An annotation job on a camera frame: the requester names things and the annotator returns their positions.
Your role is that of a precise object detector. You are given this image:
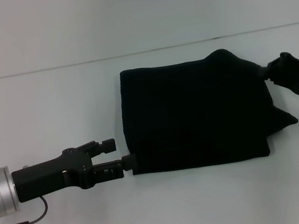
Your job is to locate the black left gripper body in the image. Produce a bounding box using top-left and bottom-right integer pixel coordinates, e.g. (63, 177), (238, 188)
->
(8, 144), (99, 205)

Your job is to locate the black FREE! print t-shirt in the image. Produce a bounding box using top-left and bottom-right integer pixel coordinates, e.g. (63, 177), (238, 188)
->
(112, 37), (299, 181)

